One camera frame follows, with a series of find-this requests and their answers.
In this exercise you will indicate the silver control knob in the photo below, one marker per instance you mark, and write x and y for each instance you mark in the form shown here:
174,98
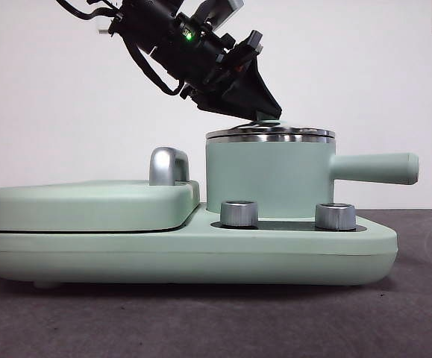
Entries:
335,216
240,214

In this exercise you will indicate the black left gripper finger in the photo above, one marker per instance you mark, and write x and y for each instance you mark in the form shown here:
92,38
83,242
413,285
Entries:
219,102
254,93

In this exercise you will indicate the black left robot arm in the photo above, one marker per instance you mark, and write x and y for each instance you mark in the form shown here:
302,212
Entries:
171,41

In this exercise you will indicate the mint green breakfast machine base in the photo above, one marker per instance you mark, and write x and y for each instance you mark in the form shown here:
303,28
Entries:
163,257

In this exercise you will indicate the mint green griddle cover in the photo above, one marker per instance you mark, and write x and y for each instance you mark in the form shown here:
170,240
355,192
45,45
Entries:
89,209

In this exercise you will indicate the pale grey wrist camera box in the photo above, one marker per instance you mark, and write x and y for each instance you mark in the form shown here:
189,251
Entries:
223,9

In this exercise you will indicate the glass lid with green knob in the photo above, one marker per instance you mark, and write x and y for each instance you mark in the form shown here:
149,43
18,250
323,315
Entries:
294,131

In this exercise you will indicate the white wall socket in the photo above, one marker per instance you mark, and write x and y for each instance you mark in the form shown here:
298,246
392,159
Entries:
103,27

